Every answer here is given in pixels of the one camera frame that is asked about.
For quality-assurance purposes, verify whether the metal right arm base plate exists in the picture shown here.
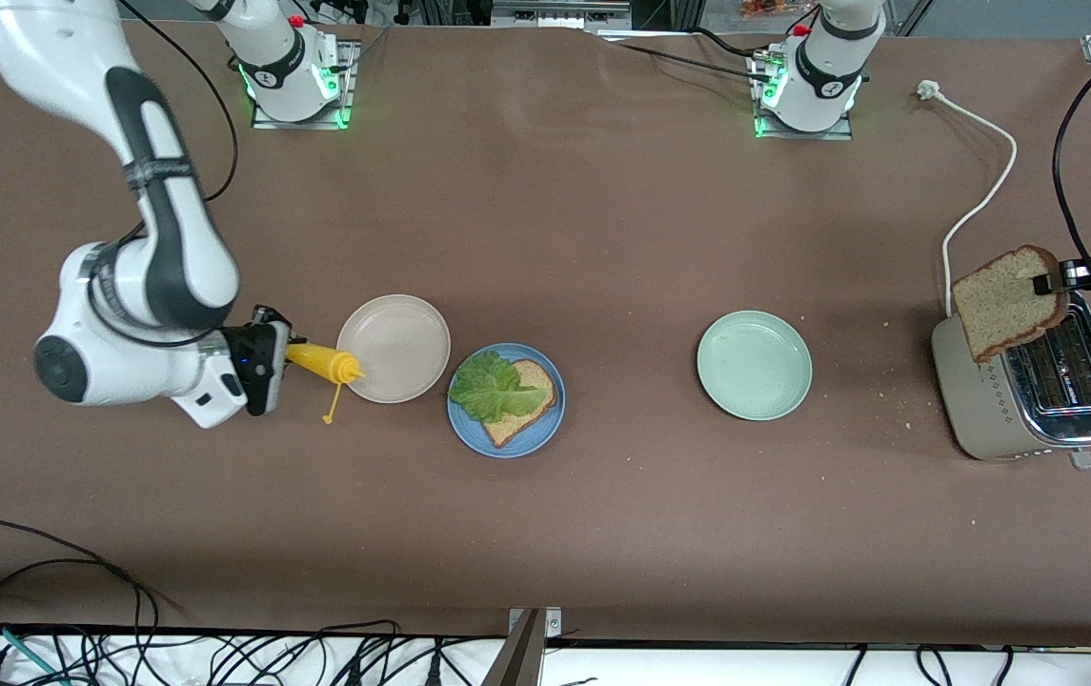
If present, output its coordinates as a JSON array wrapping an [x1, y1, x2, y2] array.
[[250, 40, 360, 131]]

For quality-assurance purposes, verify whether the yellow mustard squeeze bottle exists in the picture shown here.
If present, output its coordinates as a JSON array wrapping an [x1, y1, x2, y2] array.
[[284, 342, 367, 425]]

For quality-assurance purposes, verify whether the green lettuce leaf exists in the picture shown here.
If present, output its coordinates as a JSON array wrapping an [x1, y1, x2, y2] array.
[[450, 350, 551, 426]]

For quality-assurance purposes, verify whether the brown bread slice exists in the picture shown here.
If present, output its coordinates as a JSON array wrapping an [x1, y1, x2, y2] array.
[[480, 360, 558, 448], [951, 245, 1071, 364]]

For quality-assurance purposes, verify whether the long black looped cable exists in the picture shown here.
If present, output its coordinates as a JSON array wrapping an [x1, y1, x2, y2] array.
[[0, 518, 161, 686]]

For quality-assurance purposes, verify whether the silver frame rail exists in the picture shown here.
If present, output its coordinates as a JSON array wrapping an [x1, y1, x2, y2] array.
[[491, 0, 634, 30]]

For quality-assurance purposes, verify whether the thin black table cable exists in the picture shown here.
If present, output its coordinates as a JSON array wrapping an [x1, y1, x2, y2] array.
[[602, 27, 775, 87]]

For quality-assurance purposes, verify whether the mint green round plate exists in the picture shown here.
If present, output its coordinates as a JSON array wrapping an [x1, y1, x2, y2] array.
[[696, 310, 814, 422]]

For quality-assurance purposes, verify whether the beige round plate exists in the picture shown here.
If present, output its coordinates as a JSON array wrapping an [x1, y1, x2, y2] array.
[[335, 293, 452, 405]]

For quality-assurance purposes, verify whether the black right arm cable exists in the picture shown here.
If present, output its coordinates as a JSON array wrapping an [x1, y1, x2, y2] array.
[[83, 0, 240, 349]]

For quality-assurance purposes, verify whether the white toaster power cable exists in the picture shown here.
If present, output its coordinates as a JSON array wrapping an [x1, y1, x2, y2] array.
[[917, 80, 1019, 318]]

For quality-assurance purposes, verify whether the beige chrome toaster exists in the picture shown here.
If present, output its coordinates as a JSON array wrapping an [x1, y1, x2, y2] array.
[[931, 286, 1091, 472]]

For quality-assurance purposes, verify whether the teal cable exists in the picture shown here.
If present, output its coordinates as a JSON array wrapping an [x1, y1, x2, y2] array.
[[0, 619, 65, 686]]

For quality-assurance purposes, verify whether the aluminium profile post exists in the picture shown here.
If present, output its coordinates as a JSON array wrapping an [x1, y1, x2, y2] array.
[[481, 607, 563, 686]]

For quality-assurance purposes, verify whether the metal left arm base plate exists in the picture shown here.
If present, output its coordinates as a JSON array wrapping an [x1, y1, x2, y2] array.
[[750, 48, 856, 142]]

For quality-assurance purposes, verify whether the blue round plate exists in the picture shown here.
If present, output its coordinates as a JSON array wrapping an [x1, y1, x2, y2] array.
[[447, 342, 567, 459]]

